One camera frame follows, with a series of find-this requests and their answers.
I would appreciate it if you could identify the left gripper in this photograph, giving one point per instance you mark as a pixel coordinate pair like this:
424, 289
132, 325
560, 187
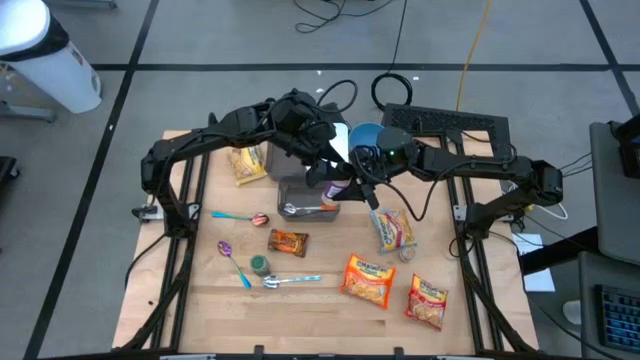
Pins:
307, 140

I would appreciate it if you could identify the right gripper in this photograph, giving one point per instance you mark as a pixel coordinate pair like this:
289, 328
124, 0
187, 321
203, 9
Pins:
372, 167

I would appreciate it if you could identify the purple label spice jar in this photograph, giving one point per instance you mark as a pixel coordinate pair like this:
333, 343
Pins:
336, 192

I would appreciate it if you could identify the yellow snack bag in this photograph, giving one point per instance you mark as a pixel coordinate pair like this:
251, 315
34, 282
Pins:
246, 164

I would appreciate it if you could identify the orange chicken ramen packet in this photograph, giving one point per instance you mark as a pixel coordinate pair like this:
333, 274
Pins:
368, 280

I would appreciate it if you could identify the green label spice jar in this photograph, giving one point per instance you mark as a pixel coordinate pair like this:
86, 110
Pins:
260, 265

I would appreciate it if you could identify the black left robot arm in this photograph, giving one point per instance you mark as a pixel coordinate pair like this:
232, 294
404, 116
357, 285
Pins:
165, 160

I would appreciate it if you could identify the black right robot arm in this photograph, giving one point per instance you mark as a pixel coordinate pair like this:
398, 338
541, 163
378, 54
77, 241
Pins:
490, 170

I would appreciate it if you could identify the grey plastic utensil tray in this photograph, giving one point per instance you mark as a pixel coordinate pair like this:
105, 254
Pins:
300, 192

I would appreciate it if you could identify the dark grey plastic bin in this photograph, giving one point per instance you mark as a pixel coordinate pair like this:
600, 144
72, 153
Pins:
285, 162

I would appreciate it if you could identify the blue yellow ramen packet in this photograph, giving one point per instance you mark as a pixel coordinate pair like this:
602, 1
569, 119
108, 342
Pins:
393, 230

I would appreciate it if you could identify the blue bowl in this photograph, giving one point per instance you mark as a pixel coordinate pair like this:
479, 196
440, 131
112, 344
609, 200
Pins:
365, 135

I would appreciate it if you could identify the brown orange snack packet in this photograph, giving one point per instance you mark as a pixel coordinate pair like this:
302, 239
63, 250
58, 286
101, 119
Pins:
287, 242

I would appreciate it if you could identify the black perforated panel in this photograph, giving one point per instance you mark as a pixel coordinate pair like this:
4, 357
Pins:
445, 125

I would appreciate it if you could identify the red ramen packet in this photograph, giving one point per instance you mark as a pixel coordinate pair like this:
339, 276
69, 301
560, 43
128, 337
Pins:
426, 301

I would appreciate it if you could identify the white paper sheet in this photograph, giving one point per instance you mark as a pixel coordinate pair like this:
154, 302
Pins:
525, 244
539, 280

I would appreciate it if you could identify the white computer mouse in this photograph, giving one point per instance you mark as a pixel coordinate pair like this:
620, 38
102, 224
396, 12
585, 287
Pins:
572, 312

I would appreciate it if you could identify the grey side desk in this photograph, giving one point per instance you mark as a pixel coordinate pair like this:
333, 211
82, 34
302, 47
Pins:
590, 320
615, 210

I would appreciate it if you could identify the black desk device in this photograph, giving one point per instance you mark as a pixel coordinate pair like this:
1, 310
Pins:
627, 147

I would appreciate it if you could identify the backlit black keyboard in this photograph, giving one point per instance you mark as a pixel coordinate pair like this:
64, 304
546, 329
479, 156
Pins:
620, 317

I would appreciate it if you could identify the white trash can black liner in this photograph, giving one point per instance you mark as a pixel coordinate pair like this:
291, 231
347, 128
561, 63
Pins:
45, 65

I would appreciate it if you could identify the black metal mount frame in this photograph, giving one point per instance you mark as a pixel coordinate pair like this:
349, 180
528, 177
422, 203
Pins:
462, 270
186, 250

